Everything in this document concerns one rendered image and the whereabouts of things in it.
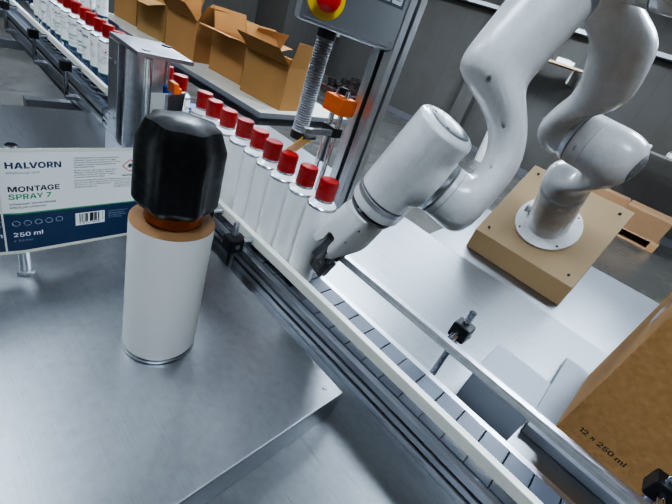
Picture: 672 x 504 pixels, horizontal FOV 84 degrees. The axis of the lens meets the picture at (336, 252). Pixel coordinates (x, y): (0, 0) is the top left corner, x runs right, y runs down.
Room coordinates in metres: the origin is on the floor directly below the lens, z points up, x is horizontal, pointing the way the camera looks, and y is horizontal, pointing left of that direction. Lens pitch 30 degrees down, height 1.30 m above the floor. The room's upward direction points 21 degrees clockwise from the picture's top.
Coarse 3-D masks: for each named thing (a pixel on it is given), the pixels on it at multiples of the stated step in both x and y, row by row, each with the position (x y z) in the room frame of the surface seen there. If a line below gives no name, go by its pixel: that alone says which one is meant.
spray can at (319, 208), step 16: (320, 192) 0.58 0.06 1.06; (336, 192) 0.59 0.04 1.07; (320, 208) 0.57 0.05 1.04; (336, 208) 0.60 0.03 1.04; (304, 224) 0.57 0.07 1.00; (320, 224) 0.57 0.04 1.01; (304, 240) 0.57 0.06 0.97; (320, 240) 0.58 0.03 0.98; (304, 256) 0.57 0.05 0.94; (304, 272) 0.57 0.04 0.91
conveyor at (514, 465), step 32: (224, 224) 0.67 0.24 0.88; (256, 256) 0.61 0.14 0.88; (288, 288) 0.55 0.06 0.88; (320, 288) 0.58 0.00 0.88; (320, 320) 0.50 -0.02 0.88; (352, 320) 0.53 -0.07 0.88; (352, 352) 0.45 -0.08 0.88; (384, 352) 0.48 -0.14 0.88; (384, 384) 0.41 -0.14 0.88; (416, 416) 0.38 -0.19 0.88; (448, 448) 0.35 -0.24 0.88; (480, 480) 0.32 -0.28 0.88
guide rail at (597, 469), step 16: (368, 272) 0.57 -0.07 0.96; (384, 288) 0.54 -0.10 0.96; (400, 304) 0.51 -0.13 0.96; (416, 320) 0.49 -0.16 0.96; (432, 336) 0.47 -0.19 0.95; (448, 352) 0.45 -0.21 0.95; (464, 352) 0.45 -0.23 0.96; (480, 368) 0.43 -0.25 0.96; (496, 384) 0.41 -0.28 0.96; (512, 400) 0.39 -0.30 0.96; (528, 416) 0.38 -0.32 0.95; (544, 432) 0.37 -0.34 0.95; (560, 432) 0.37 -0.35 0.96; (576, 448) 0.35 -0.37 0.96; (592, 464) 0.34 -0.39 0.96; (608, 480) 0.32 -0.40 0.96; (624, 496) 0.31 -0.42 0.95; (640, 496) 0.31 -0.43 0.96
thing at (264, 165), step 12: (276, 144) 0.67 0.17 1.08; (264, 156) 0.67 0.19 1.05; (276, 156) 0.67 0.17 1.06; (264, 168) 0.66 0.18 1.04; (252, 180) 0.67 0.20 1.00; (264, 180) 0.66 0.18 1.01; (252, 192) 0.66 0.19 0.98; (264, 192) 0.66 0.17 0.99; (252, 204) 0.66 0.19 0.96; (252, 216) 0.66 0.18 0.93; (252, 228) 0.66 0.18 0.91
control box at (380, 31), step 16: (304, 0) 0.68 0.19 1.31; (352, 0) 0.70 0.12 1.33; (368, 0) 0.71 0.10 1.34; (304, 16) 0.68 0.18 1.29; (320, 16) 0.68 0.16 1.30; (336, 16) 0.69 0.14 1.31; (352, 16) 0.70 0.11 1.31; (368, 16) 0.71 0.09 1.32; (384, 16) 0.72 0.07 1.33; (400, 16) 0.73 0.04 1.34; (336, 32) 0.70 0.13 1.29; (352, 32) 0.70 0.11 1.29; (368, 32) 0.71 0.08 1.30; (384, 32) 0.72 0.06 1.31; (384, 48) 0.73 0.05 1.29
